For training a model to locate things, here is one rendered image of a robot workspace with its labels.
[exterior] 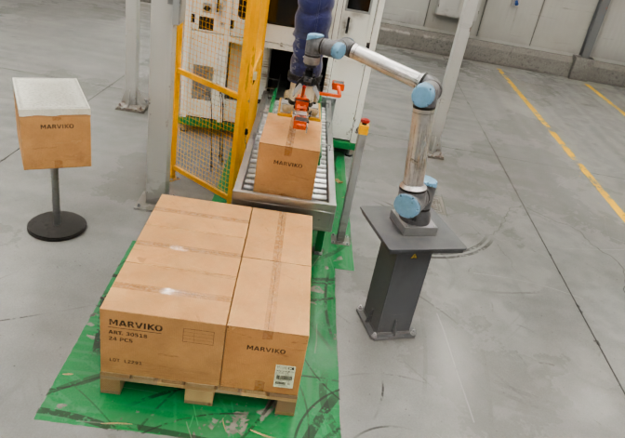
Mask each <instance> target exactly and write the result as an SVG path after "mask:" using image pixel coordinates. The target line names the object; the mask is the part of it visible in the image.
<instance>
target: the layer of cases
mask: <svg viewBox="0 0 625 438"><path fill-rule="evenodd" d="M252 208H253V211H252ZM312 236H313V216H308V215H301V214H295V213H289V212H283V211H276V210H270V209H263V208H256V207H250V206H238V205H232V204H225V203H219V202H212V201H206V200H199V199H192V198H186V197H180V196H174V195H167V194H162V195H161V197H160V199H159V200H158V202H157V204H156V206H155V208H154V210H153V212H152V214H151V215H150V217H149V219H148V220H147V222H146V225H145V226H144V228H143V230H142V232H141V233H140V236H139V238H138V240H137V242H136V243H135V244H134V246H133V248H132V250H131V252H130V253H129V255H128V257H127V259H126V262H125V263H124V265H123V267H122V269H121V271H120V272H119V273H118V275H117V277H116V279H115V281H114V283H113V285H112V287H111V289H110V291H109V293H108V294H107V296H106V298H105V300H104V301H103V303H102V304H101V306H100V371H103V372H111V373H118V374H126V375H133V376H141V377H148V378H162V379H170V380H176V381H184V382H191V383H199V384H206V385H214V386H219V384H220V386H221V387H229V388H236V389H244V390H251V391H259V392H273V393H281V394H288V395H296V396H297V395H298V392H299V384H300V379H301V374H302V369H303V365H304V360H305V355H306V351H307V346H308V341H309V336H310V303H311V269H312Z"/></svg>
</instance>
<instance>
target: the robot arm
mask: <svg viewBox="0 0 625 438"><path fill-rule="evenodd" d="M306 40H307V41H306V47H305V53H304V56H303V58H304V60H303V62H304V66H306V67H307V68H306V69H305V72H303V76H302V77H301V78H300V79H299V80H298V82H297V83H296V86H295V88H294V91H293V94H292V97H294V96H295V94H296V93H297V92H298V90H299V89H301V88H302V84H304V85H305V86H306V85H307V86H312V85H313V88H312V90H313V91H314V92H315V95H316V98H317V99H318V100H319V98H320V95H319V85H318V83H317V82H316V79H315V73H313V68H317V65H319V62H320V57H321V55H324V56H327V57H330V58H333V59H335V60H340V59H342V58H343V56H346V57H348V58H351V59H354V60H357V61H359V62H361V63H363V64H364V65H366V66H368V67H371V68H373V69H375V70H377V71H379V72H381V73H384V74H386V75H388V76H390V77H392V78H394V79H396V80H398V81H400V82H402V83H404V84H406V85H408V86H411V87H414V89H413V91H412V94H411V99H412V101H413V113H412V119H411V127H410V134H409V142H408V148H407V156H406V170H405V177H404V181H402V182H401V183H400V185H399V193H398V195H397V196H396V197H395V199H394V202H393V206H394V209H395V211H396V212H397V213H398V214H399V218H400V219H401V220H402V221H404V222H405V223H407V224H410V225H413V226H419V227H423V226H427V225H429V224H430V221H431V213H430V209H431V206H432V200H433V197H434V194H435V191H436V188H437V180H436V179H434V178H432V177H430V176H427V175H425V172H426V165H427V159H428V152H429V146H430V139H431V133H432V121H433V115H434V110H435V105H436V101H437V100H438V99H439V98H440V97H441V95H442V92H443V88H442V85H441V83H440V82H439V81H438V79H436V78H435V77H434V76H432V75H431V74H429V73H419V72H417V71H415V70H413V69H410V68H408V67H406V66H405V65H403V64H401V63H398V62H396V61H394V60H391V59H389V58H387V57H384V56H382V55H380V54H379V53H377V52H375V51H373V50H370V49H368V48H366V47H364V46H361V45H359V44H357V43H355V42H354V41H353V39H351V38H350V37H343V38H340V39H337V40H330V39H327V38H324V35H323V34H321V33H309V34H308V35H307V39H306Z"/></svg>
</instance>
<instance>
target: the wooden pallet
mask: <svg viewBox="0 0 625 438"><path fill-rule="evenodd" d="M126 381H129V382H137V383H144V384H152V385H159V386H167V387H174V388H182V389H185V395H184V403H188V404H196V405H210V406H212V404H213V400H214V395H215V392H218V393H226V394H233V395H241V396H248V397H256V398H263V399H271V400H276V403H275V413H274V414H278V415H286V416H293V417H294V413H295V408H296V403H297V399H298V396H296V395H288V394H281V393H273V392H259V391H251V390H244V389H236V388H229V387H221V386H220V384H219V386H214V385H206V384H199V383H191V382H184V381H176V380H170V379H162V378H148V377H141V376H133V375H126V374H118V373H111V372H103V371H100V392H105V393H112V394H120V393H121V391H122V389H123V387H124V384H125V382H126Z"/></svg>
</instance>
